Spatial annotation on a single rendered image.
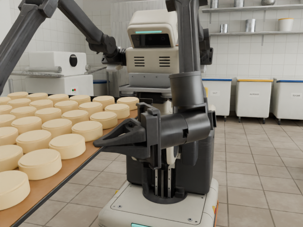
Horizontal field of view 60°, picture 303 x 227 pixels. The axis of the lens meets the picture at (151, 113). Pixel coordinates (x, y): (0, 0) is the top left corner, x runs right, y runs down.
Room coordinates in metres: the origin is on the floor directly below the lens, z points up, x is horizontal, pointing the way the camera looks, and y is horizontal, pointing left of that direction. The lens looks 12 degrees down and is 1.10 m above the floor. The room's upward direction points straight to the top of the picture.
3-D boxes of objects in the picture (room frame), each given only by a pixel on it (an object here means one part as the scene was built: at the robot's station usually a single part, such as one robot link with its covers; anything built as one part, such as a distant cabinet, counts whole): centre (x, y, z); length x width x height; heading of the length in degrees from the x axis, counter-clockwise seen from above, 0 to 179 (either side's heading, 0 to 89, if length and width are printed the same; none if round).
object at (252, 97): (4.66, -1.80, 0.39); 0.64 x 0.54 x 0.77; 166
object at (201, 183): (1.60, -0.11, 0.59); 0.55 x 0.34 x 0.83; 72
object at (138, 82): (1.23, 0.01, 0.93); 0.28 x 0.16 x 0.22; 72
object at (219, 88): (4.83, -1.17, 0.39); 0.64 x 0.54 x 0.77; 168
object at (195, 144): (1.33, -0.09, 0.61); 0.28 x 0.27 x 0.25; 72
